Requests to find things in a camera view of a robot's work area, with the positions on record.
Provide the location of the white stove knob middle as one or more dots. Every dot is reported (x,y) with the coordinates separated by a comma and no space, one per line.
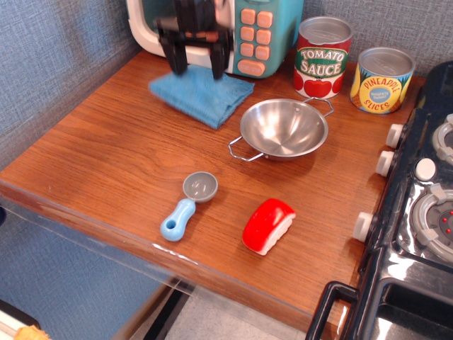
(384,163)

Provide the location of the stainless steel bowl with handles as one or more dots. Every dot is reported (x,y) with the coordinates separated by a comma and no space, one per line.
(284,129)

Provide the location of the white round stove button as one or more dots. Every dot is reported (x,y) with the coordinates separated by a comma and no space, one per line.
(425,169)

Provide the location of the teal toy microwave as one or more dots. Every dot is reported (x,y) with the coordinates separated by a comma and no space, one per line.
(263,33)

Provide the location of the blue cloth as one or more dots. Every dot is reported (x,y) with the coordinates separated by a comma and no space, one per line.
(197,94)

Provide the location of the black toy stove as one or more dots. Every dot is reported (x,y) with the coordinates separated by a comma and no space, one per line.
(405,291)

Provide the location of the pineapple slices can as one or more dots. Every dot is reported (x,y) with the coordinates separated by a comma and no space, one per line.
(381,80)

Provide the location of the white stove knob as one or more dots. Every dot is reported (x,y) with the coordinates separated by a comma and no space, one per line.
(384,163)
(362,225)
(394,135)

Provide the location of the blue grey toy scoop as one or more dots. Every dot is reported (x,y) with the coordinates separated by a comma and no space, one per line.
(198,187)

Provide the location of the grey stove burner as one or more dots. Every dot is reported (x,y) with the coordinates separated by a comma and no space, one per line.
(431,220)
(442,150)

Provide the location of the white stove knob lower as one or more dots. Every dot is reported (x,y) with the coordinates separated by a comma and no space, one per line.
(362,225)

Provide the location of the tomato sauce can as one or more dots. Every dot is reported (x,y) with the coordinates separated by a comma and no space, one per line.
(322,51)

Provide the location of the black oven door handle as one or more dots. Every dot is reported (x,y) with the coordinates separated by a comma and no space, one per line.
(332,292)

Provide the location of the grey stove burner back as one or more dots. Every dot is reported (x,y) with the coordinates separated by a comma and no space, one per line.
(442,150)

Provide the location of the grey stove burner front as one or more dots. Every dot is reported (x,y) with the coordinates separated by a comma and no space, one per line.
(431,220)

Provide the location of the red white toy sushi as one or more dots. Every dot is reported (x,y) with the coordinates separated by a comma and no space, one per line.
(267,225)

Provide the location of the white stove knob upper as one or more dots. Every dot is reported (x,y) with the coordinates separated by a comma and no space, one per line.
(394,135)

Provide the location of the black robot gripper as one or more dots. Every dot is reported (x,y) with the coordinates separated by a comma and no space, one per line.
(194,23)

